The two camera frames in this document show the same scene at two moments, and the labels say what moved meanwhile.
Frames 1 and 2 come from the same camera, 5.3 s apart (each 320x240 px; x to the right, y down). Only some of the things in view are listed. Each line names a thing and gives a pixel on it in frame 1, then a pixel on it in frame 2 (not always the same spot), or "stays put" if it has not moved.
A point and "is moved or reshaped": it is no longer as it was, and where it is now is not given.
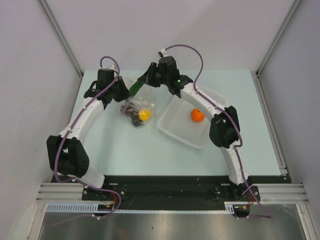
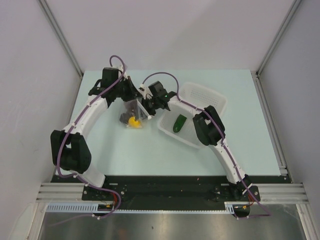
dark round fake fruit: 136,122 -> 124,118
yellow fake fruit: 144,114 -> 133,123
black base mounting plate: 177,188 stays put
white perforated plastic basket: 189,121 stays put
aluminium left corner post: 65,41 stays put
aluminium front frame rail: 269,193 stays put
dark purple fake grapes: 130,111 is moved or reshaped
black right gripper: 148,78 -> 144,102
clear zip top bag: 139,110 is moved or reshaped
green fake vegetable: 135,88 is moved or reshaped
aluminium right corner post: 295,4 stays put
